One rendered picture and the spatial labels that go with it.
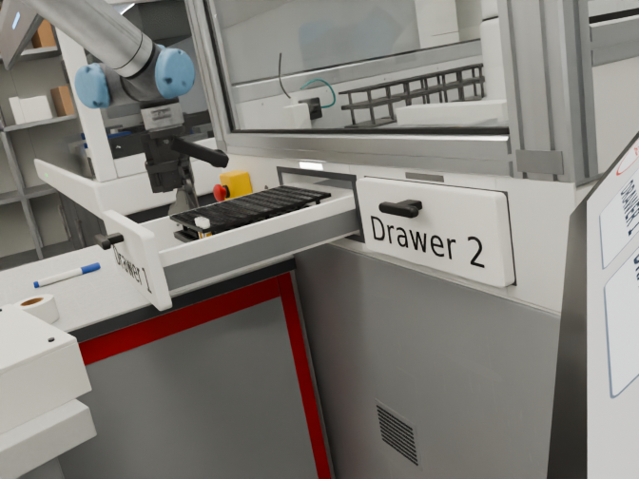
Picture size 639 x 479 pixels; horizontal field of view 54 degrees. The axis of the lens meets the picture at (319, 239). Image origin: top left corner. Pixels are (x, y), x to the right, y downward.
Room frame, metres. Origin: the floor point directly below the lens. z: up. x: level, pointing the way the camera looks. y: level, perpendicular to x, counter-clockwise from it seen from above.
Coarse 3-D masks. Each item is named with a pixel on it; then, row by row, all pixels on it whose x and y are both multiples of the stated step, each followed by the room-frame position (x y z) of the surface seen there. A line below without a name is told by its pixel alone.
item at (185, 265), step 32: (256, 192) 1.17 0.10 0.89; (352, 192) 1.00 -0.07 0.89; (160, 224) 1.08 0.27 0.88; (256, 224) 0.90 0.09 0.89; (288, 224) 0.92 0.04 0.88; (320, 224) 0.94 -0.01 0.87; (352, 224) 0.97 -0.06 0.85; (160, 256) 0.83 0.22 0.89; (192, 256) 0.85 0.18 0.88; (224, 256) 0.87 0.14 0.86; (256, 256) 0.89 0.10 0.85
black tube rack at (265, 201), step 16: (272, 192) 1.11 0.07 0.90; (288, 192) 1.08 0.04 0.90; (304, 192) 1.05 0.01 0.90; (320, 192) 1.02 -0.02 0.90; (208, 208) 1.06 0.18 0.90; (224, 208) 1.04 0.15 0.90; (240, 208) 1.01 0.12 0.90; (256, 208) 0.98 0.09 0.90; (272, 208) 0.97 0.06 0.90; (288, 208) 0.96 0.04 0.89; (224, 224) 0.92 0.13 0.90; (240, 224) 1.02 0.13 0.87; (192, 240) 0.97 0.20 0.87
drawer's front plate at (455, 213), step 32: (384, 192) 0.86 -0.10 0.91; (416, 192) 0.79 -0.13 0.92; (448, 192) 0.74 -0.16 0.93; (480, 192) 0.70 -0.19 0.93; (384, 224) 0.87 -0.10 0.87; (416, 224) 0.80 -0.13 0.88; (448, 224) 0.74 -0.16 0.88; (480, 224) 0.69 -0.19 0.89; (416, 256) 0.81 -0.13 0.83; (448, 256) 0.75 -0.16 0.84; (480, 256) 0.70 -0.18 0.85; (512, 256) 0.67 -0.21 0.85
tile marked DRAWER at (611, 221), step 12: (636, 180) 0.32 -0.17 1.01; (624, 192) 0.33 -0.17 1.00; (636, 192) 0.31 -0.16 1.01; (612, 204) 0.33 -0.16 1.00; (624, 204) 0.31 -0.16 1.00; (636, 204) 0.29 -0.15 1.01; (600, 216) 0.34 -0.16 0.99; (612, 216) 0.32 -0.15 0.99; (624, 216) 0.29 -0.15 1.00; (636, 216) 0.28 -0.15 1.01; (600, 228) 0.32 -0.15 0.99; (612, 228) 0.30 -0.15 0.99; (624, 228) 0.28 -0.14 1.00; (636, 228) 0.26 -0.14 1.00; (600, 240) 0.30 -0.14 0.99; (612, 240) 0.28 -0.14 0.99; (624, 240) 0.27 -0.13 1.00; (600, 252) 0.29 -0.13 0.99; (612, 252) 0.27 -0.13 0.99
